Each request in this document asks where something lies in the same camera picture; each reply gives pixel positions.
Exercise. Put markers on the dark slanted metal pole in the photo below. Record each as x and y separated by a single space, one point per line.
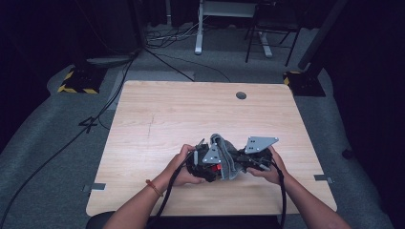
321 35

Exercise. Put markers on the person's left hand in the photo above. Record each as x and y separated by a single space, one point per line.
178 173

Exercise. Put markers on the person's dark clothing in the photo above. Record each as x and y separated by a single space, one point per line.
213 222

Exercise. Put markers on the grey tape strip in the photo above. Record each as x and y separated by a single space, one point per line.
322 178
97 186

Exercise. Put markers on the grey cloth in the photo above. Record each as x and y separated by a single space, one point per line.
226 159

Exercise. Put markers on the person's right hand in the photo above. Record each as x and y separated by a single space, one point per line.
277 173

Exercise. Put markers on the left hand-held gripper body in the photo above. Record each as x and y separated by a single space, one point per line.
200 163

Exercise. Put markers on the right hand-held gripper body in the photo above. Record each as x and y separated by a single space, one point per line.
258 157

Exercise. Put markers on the yellow-black striped stand base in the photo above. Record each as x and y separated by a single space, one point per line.
305 86
81 81

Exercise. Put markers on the white desk frame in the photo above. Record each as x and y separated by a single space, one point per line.
199 35

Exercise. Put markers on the black chair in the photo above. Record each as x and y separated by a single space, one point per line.
273 22

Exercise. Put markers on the black caster wheel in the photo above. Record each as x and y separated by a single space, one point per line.
347 153

